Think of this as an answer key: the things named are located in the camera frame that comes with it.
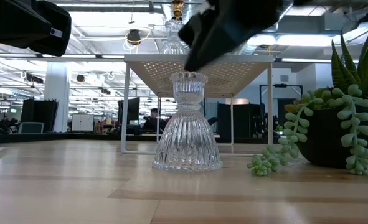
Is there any black plant pot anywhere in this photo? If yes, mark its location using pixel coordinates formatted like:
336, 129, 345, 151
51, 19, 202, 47
295, 107, 368, 169

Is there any white perforated metal shelf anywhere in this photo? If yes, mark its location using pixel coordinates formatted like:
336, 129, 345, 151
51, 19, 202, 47
120, 54, 275, 156

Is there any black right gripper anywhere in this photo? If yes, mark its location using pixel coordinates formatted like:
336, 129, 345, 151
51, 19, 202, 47
177, 0, 293, 72

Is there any person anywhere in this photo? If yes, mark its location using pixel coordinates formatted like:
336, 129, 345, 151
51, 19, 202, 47
142, 108, 169, 134

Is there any gold candlestick holder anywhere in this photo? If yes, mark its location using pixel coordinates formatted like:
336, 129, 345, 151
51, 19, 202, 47
171, 0, 186, 20

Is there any clear ribbed glass candle holder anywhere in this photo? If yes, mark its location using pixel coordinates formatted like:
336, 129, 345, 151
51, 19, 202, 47
160, 18, 191, 55
151, 71, 224, 172

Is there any black ceiling device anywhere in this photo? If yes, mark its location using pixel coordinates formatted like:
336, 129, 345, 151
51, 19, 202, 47
126, 29, 142, 44

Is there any trailing green bead succulent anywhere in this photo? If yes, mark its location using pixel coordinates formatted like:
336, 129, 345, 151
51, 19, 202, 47
247, 84, 368, 177

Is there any white cabinet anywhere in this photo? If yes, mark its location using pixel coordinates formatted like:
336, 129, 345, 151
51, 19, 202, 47
71, 114, 95, 132

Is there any black monitor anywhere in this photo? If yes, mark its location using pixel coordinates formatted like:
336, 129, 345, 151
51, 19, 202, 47
118, 96, 141, 126

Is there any black room divider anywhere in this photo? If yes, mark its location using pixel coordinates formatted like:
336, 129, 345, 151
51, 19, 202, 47
217, 102, 261, 139
20, 98, 59, 133

